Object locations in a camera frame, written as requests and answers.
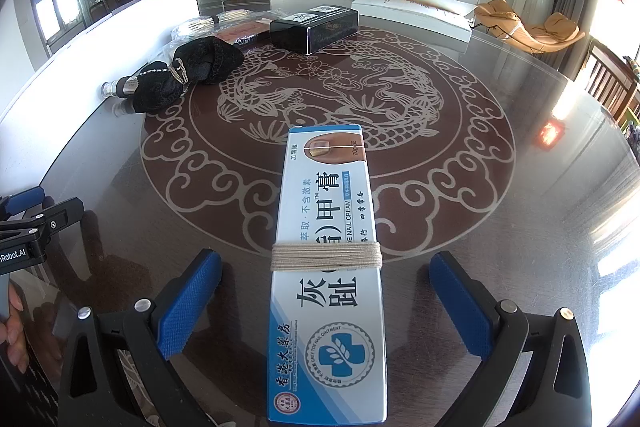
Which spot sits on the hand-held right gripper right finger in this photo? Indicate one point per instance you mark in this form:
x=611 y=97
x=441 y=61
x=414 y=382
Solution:
x=462 y=302

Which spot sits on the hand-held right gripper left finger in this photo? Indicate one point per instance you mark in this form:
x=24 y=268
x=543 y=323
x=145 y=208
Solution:
x=187 y=302

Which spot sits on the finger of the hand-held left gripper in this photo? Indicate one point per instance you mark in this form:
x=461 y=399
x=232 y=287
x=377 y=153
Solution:
x=62 y=217
x=25 y=202

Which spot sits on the blue white ointment box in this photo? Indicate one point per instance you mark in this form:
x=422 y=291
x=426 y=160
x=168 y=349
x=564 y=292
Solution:
x=330 y=307

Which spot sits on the phone case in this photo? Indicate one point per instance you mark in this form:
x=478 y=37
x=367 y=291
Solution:
x=240 y=32

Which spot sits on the person's left hand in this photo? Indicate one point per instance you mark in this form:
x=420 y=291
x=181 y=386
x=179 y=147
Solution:
x=15 y=337

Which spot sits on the white partition board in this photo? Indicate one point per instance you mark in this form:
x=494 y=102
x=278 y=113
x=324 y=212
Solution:
x=125 y=22

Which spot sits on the black velvet pouch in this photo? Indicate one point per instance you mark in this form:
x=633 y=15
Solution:
x=200 y=62

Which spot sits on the brown wooden chair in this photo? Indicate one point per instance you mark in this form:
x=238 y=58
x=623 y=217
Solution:
x=610 y=77

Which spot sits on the tan lounge chair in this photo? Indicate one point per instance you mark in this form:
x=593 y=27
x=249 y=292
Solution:
x=540 y=32

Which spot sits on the large white open box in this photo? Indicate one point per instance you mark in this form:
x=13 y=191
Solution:
x=415 y=17

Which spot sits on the black box with white label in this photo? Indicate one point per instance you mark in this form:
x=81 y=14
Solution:
x=315 y=29

